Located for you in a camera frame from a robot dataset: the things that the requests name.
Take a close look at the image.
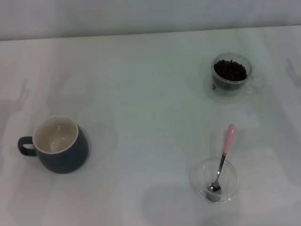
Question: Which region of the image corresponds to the pink handled metal spoon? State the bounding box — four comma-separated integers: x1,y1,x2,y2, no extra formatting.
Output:
206,124,236,195

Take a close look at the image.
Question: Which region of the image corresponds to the clear glass cup with handle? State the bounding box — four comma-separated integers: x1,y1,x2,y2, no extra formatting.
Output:
211,53,265,96

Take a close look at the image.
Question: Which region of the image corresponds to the pile of coffee beans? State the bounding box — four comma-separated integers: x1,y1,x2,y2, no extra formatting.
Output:
213,59,248,90

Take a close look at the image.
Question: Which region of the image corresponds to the dark mug with white interior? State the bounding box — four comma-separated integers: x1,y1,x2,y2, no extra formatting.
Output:
17,115,89,174

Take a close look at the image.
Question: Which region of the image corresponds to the clear glass bowl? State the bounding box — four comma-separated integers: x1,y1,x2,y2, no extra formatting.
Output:
189,157,241,204

